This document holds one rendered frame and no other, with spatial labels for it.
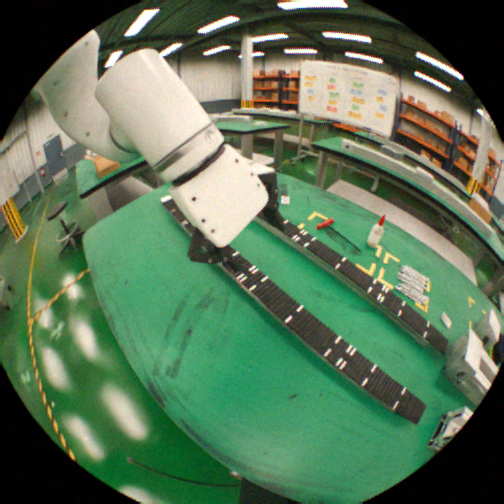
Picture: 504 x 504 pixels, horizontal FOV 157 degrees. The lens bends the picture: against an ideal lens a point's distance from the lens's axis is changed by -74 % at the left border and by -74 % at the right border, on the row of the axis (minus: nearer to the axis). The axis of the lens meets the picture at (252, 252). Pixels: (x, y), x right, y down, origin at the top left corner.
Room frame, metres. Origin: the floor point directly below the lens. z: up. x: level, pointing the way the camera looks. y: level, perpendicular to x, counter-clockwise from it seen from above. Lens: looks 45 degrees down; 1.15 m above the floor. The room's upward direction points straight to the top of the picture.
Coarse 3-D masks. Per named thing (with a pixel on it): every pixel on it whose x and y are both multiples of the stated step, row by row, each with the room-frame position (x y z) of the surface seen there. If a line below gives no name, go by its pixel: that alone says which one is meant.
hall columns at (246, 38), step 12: (252, 108) 8.01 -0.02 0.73; (480, 144) 2.80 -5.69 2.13; (480, 156) 2.74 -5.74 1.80; (0, 168) 1.88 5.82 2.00; (0, 180) 1.72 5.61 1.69; (480, 180) 2.54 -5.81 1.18; (0, 192) 1.63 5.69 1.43; (468, 192) 2.69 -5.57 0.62; (12, 204) 1.85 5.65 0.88; (468, 204) 2.58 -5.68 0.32; (12, 216) 1.69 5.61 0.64; (12, 228) 1.55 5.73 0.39; (24, 228) 1.89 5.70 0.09
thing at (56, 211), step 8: (224, 136) 4.53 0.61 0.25; (224, 144) 4.50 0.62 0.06; (152, 168) 3.43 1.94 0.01; (56, 208) 1.35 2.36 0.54; (64, 208) 1.35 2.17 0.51; (48, 216) 1.18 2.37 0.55; (56, 216) 1.21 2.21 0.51; (440, 216) 1.62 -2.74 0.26; (64, 224) 1.32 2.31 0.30; (432, 224) 1.66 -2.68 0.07; (440, 224) 1.68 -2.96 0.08; (448, 224) 1.49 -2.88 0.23; (72, 232) 1.27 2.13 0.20; (80, 232) 1.43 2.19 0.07; (448, 232) 1.47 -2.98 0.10; (456, 232) 1.29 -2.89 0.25; (56, 240) 1.14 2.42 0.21; (64, 240) 1.30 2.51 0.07; (72, 240) 1.27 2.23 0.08; (64, 248) 1.15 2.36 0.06
